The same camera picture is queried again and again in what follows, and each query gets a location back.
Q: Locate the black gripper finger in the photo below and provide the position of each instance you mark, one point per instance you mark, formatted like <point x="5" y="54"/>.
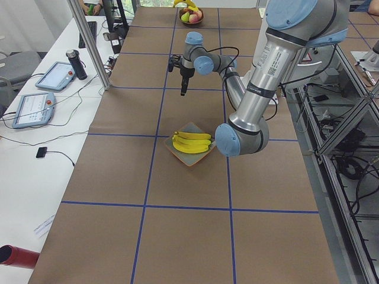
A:
<point x="184" y="85"/>

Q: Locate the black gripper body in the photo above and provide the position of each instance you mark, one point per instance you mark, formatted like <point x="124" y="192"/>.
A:
<point x="186" y="73"/>

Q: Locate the yellow plastic banana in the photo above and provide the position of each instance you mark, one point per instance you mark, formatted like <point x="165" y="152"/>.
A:
<point x="191" y="142"/>
<point x="193" y="136"/>

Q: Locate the yellow banana top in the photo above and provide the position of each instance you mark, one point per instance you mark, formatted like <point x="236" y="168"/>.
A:
<point x="190" y="149"/>

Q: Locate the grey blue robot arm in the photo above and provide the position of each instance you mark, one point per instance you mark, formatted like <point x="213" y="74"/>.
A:
<point x="292" y="25"/>
<point x="196" y="59"/>

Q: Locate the brown wicker basket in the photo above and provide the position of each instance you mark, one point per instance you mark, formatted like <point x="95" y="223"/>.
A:
<point x="182" y="11"/>

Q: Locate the green pear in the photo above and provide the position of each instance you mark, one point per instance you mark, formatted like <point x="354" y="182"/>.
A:
<point x="185" y="17"/>

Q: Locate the red apple upper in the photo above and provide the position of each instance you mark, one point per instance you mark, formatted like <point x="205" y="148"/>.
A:
<point x="193" y="19"/>

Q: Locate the red apple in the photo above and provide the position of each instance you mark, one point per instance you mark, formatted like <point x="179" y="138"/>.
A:
<point x="193" y="19"/>
<point x="198" y="13"/>

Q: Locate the red apple lower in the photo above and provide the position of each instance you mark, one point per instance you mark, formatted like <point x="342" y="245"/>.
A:
<point x="198" y="13"/>

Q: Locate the black water bottle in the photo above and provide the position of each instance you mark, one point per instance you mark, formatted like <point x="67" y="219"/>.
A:
<point x="74" y="59"/>

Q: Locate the teach pendant far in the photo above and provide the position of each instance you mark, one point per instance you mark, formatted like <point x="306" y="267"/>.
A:
<point x="59" y="75"/>

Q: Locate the teach pendant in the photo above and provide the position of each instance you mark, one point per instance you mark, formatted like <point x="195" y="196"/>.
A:
<point x="34" y="110"/>
<point x="59" y="75"/>

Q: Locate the teach pendant near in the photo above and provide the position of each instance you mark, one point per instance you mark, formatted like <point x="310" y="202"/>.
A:
<point x="34" y="110"/>

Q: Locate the grey office chair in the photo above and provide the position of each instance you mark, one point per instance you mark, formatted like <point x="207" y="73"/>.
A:
<point x="16" y="69"/>

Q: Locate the small black puck device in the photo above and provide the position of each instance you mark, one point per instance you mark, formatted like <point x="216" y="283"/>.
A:
<point x="41" y="152"/>

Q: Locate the red fire extinguisher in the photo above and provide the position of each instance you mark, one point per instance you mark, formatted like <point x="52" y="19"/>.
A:
<point x="18" y="257"/>

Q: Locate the aluminium frame post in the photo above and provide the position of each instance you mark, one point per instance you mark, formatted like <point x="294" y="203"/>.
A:
<point x="91" y="46"/>

